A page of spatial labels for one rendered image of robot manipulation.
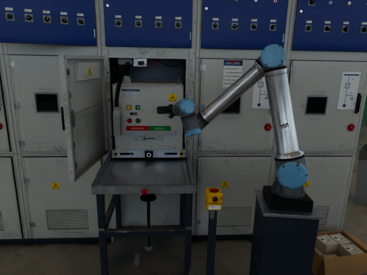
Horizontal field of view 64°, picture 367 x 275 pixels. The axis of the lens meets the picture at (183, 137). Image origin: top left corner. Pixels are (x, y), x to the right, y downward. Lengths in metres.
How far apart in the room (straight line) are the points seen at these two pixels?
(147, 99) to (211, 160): 0.75
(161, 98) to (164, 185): 0.65
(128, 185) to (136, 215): 0.89
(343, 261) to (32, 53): 2.75
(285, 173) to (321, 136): 1.14
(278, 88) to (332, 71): 1.11
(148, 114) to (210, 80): 0.55
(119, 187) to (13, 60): 1.27
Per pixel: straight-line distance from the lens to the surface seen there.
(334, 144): 2.75
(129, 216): 2.65
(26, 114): 2.53
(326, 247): 2.72
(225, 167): 2.47
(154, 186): 1.76
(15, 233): 2.97
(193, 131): 1.64
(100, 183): 1.82
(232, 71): 2.32
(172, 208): 2.60
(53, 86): 2.42
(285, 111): 1.56
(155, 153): 2.15
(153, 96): 2.08
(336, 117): 2.69
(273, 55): 1.55
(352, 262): 2.67
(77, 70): 1.91
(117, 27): 2.29
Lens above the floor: 1.57
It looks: 15 degrees down
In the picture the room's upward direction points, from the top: 1 degrees clockwise
